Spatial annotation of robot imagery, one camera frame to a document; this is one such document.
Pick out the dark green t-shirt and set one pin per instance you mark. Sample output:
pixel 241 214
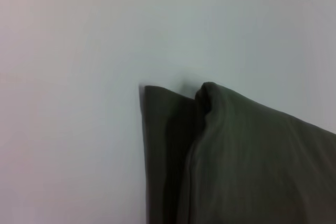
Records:
pixel 249 169

